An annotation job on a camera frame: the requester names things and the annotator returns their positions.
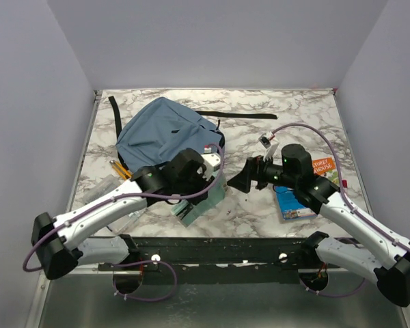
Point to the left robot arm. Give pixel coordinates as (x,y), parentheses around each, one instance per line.
(147,186)

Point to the orange Treehouse book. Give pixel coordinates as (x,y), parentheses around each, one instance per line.
(326,167)

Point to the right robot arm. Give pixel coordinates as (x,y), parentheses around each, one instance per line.
(384,258)

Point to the blue backpack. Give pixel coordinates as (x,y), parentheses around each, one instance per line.
(163,128)

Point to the yellow utility knife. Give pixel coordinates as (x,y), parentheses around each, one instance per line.
(120,170)

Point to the aluminium frame rail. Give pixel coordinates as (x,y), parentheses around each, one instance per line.
(55,259)

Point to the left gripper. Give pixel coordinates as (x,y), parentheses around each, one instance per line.
(206,183)

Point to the clear plastic box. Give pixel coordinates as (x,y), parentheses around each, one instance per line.
(118,214)

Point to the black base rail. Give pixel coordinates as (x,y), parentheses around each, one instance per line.
(165,260)

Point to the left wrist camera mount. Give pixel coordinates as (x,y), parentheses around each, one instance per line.
(212,162)

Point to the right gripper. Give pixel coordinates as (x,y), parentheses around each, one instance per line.
(253,168)

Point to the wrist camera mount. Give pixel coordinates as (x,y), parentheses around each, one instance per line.
(267,141)
(212,162)

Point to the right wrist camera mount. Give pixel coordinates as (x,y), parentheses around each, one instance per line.
(267,141)

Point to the blue paperback book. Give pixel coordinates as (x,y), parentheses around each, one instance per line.
(290,208)

